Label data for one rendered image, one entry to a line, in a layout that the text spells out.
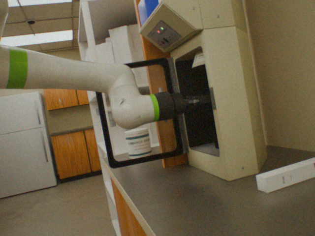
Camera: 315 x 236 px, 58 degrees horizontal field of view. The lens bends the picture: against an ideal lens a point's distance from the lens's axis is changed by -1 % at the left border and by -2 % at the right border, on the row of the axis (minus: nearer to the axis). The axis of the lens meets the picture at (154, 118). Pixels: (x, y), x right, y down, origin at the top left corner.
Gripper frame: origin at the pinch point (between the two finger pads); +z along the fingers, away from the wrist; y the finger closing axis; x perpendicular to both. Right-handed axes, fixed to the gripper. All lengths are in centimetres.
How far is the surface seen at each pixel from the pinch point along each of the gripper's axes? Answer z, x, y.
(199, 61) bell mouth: -8.3, -12.9, -2.6
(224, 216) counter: -25.2, 26.2, -34.0
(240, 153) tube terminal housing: -5.1, 18.2, -13.6
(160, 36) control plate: -16.8, -25.0, 7.2
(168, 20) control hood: -18.9, -26.5, -6.1
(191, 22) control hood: -14.8, -23.2, -13.2
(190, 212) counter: -30.1, 26.3, -26.2
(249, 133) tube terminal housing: -1.0, 12.7, -13.8
